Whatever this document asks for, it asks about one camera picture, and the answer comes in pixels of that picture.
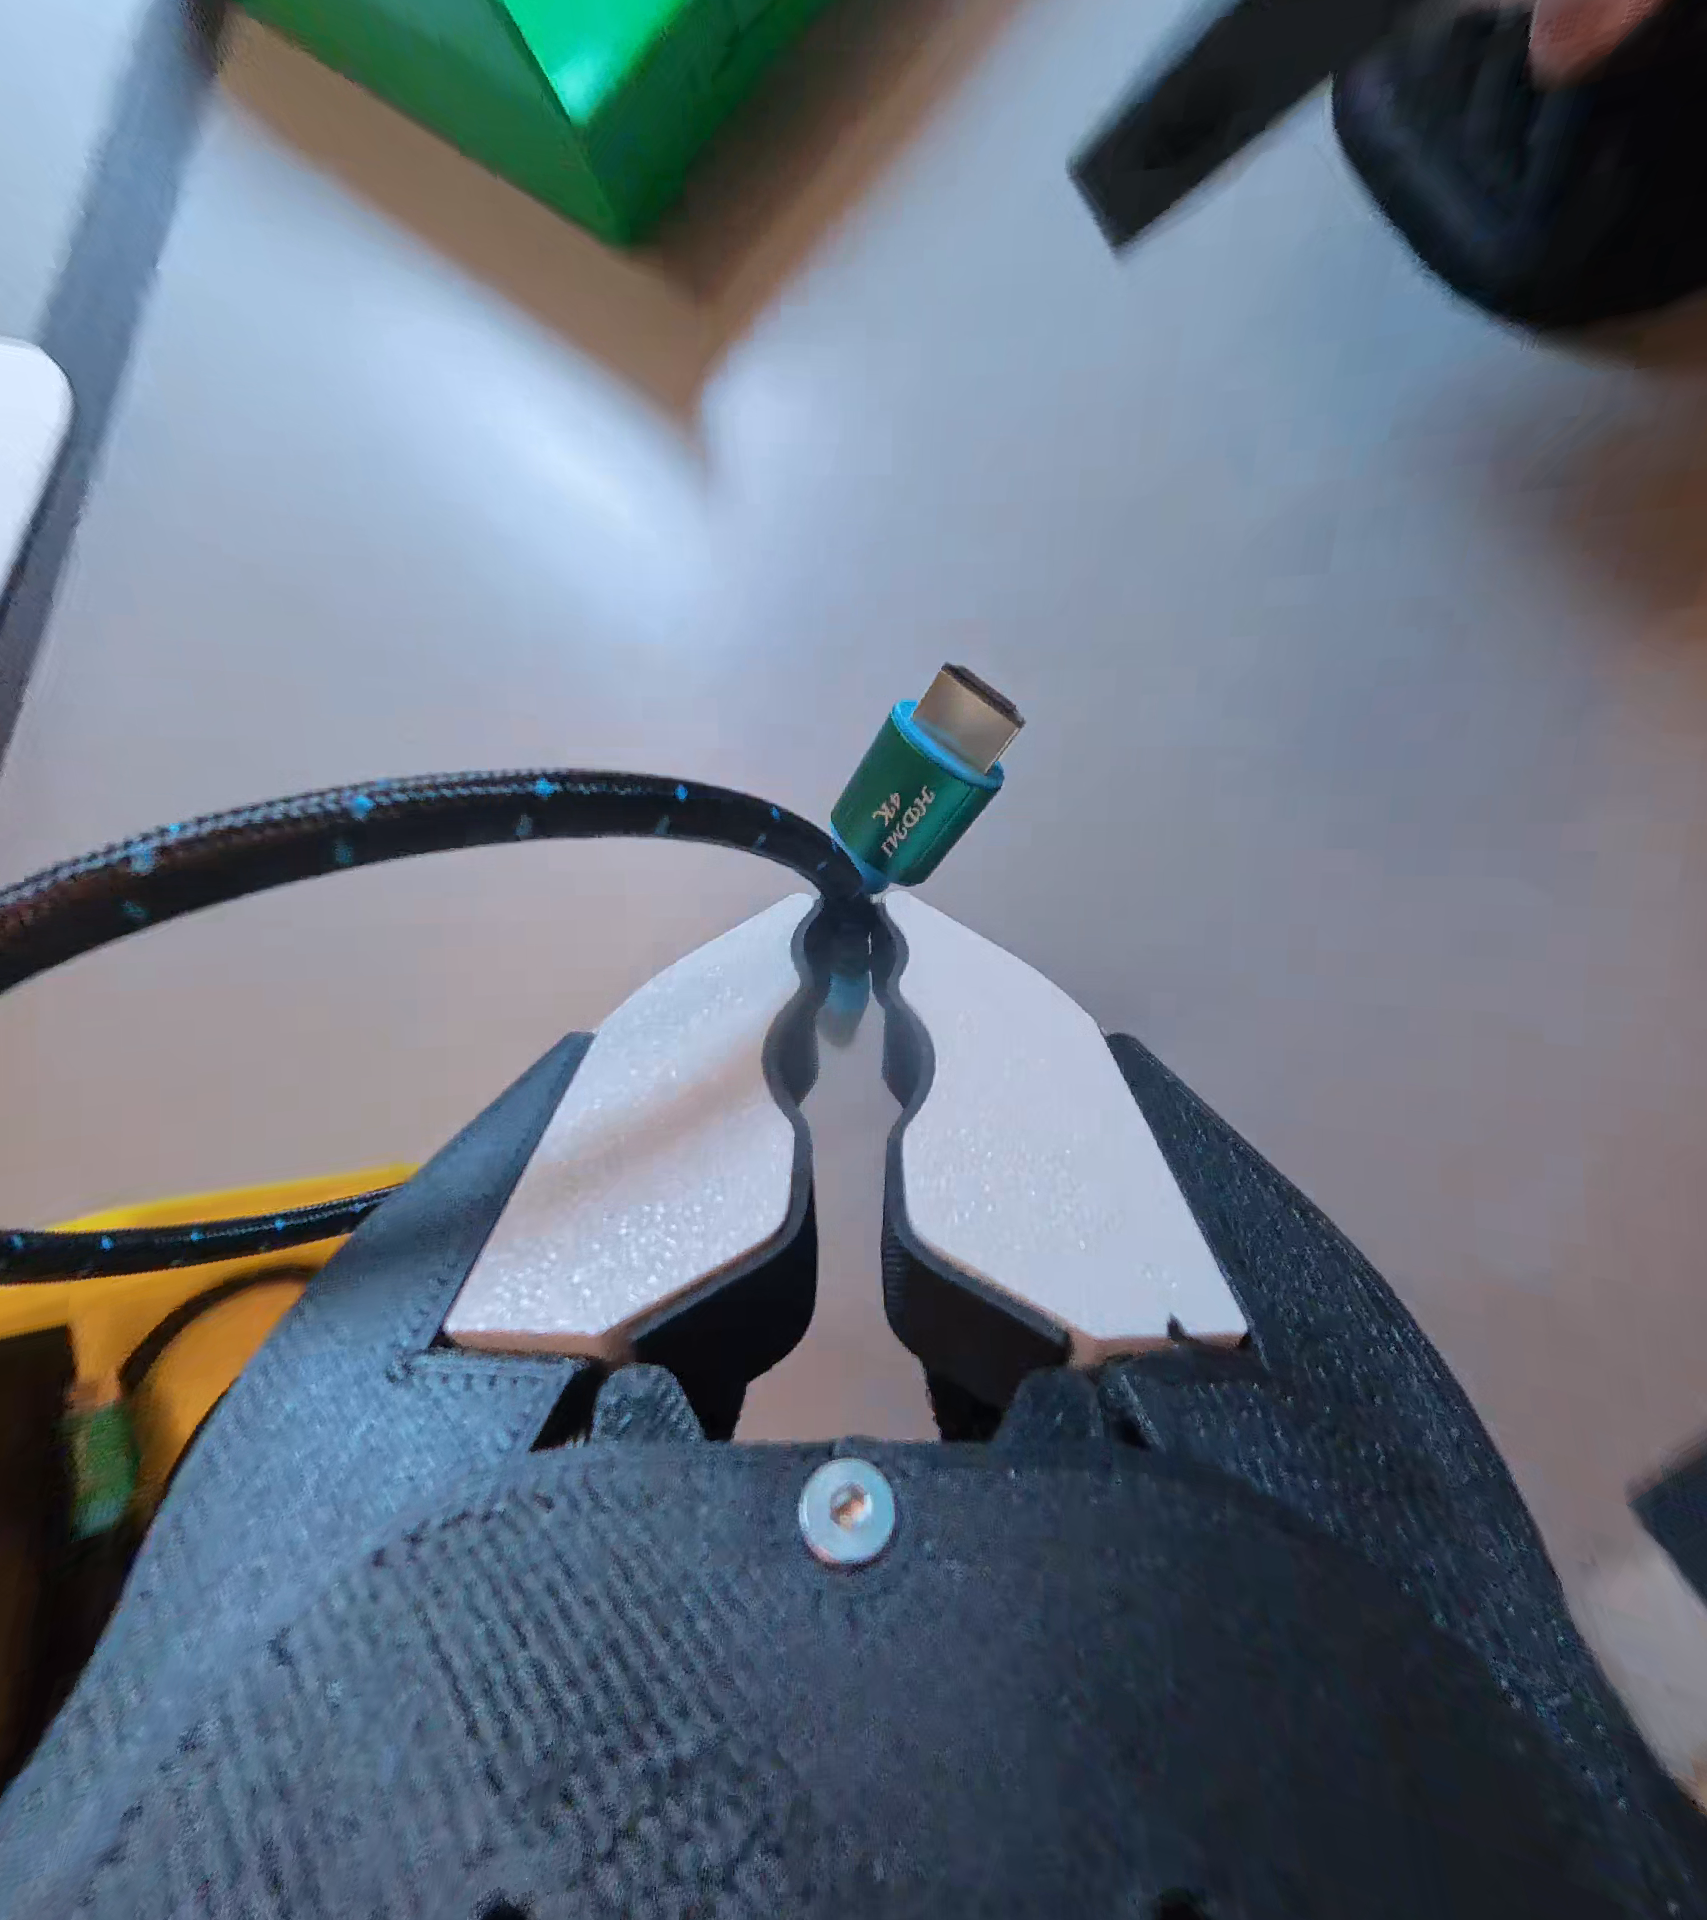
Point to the black adapter hub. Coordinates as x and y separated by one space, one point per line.
1213 121

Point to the yellow plastic bin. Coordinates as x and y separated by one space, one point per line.
216 1410

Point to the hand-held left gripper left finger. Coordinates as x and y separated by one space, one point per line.
644 1170

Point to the green plastic bin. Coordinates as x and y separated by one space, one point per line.
568 91

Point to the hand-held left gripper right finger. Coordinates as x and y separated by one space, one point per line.
1047 1170

